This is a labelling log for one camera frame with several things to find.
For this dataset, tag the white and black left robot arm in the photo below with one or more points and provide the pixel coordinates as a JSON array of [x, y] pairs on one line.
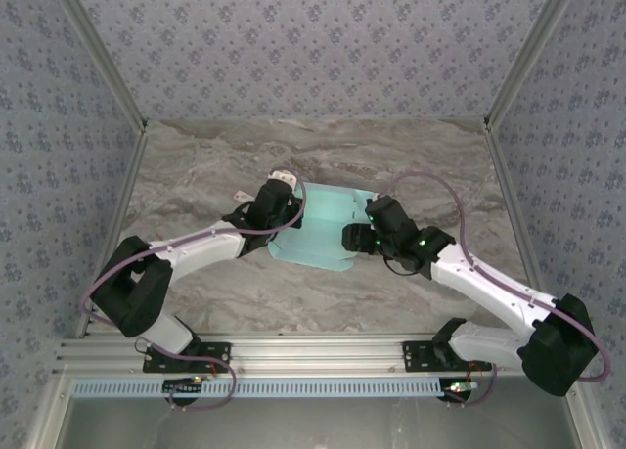
[[195, 248]]

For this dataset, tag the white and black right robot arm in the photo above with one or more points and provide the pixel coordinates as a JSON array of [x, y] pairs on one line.
[[484, 282]]

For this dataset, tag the small right circuit board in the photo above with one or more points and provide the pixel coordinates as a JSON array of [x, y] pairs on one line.
[[460, 388]]

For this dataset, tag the small circuit board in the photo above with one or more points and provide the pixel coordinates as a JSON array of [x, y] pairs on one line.
[[460, 388], [181, 386]]

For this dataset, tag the small left circuit board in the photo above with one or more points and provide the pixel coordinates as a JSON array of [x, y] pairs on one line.
[[181, 386]]

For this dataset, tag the grey metal panel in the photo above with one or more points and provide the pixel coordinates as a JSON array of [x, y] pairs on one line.
[[313, 427]]

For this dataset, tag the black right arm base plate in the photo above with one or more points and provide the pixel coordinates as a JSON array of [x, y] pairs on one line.
[[415, 356]]

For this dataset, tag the aluminium mounting rail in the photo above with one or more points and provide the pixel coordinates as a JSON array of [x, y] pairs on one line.
[[318, 353]]

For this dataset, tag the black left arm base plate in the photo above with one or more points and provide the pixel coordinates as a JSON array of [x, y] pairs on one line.
[[215, 353]]

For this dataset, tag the aluminium frame post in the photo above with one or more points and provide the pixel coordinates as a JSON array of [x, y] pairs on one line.
[[533, 53], [98, 58]]

